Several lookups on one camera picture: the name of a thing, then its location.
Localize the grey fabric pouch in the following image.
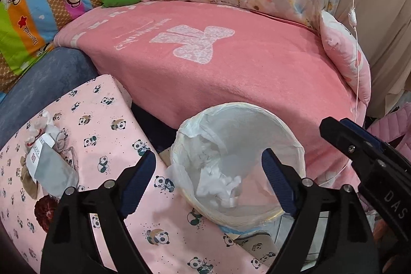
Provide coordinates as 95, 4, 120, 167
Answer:
34, 143, 79, 199

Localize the beige nylon sock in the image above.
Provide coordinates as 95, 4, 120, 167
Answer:
20, 156, 38, 200

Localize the white tissue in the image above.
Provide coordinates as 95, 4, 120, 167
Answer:
196, 165, 242, 209

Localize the white lined trash bin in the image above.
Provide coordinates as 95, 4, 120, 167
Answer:
167, 102, 306, 234

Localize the pink bed blanket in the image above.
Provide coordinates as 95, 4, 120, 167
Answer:
54, 1, 366, 188

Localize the white thin cable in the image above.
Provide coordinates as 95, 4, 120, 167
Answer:
343, 0, 360, 120

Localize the dark red velvet scrunchie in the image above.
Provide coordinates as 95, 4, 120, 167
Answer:
34, 195, 59, 233

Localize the pink quilted jacket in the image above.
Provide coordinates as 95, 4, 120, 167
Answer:
367, 103, 411, 160

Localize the pink small pillow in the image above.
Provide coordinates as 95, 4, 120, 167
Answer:
320, 11, 371, 106

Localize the white paper clothing tag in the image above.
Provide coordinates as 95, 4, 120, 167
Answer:
26, 133, 55, 178

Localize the pink panda print cloth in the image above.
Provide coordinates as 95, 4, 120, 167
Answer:
1, 75, 274, 273

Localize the blue-grey upholstered stool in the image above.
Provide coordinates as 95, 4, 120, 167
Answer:
1, 47, 98, 146

